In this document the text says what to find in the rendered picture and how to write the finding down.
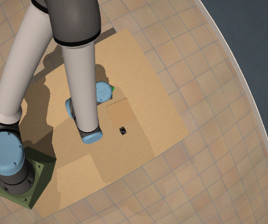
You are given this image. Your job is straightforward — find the black die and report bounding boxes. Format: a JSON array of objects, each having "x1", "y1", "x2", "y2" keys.
[{"x1": 120, "y1": 128, "x2": 126, "y2": 135}]

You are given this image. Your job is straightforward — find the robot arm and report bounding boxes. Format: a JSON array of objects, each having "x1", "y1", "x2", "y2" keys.
[{"x1": 0, "y1": 0, "x2": 112, "y2": 195}]

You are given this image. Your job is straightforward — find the light orange flat mat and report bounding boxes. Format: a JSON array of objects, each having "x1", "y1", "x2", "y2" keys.
[{"x1": 106, "y1": 98, "x2": 136, "y2": 128}]

